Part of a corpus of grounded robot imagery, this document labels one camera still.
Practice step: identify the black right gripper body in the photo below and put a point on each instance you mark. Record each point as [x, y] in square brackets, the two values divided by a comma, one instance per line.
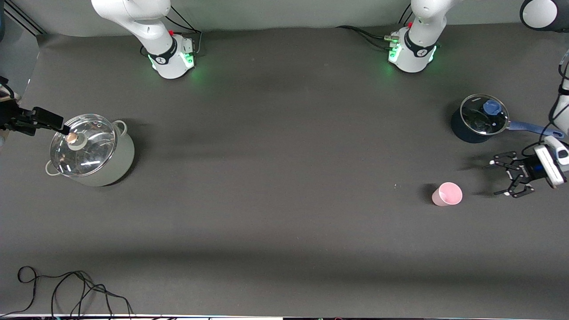
[13, 120]

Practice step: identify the pale grey cooking pot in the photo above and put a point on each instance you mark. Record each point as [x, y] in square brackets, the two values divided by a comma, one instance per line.
[124, 155]

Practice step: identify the glass pot lid grey knob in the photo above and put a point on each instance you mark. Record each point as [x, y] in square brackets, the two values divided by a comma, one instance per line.
[91, 149]

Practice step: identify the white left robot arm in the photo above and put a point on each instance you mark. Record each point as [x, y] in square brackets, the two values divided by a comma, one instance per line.
[418, 49]

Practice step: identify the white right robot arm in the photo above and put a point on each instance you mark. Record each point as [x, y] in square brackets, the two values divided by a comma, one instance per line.
[146, 24]

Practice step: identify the pink plastic cup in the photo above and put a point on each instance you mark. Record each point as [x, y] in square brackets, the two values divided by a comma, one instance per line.
[448, 194]

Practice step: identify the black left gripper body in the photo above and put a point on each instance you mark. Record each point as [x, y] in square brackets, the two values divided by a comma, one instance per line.
[527, 171]

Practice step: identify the glass saucepan lid blue knob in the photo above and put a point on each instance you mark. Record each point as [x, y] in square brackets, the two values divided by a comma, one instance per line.
[478, 120]

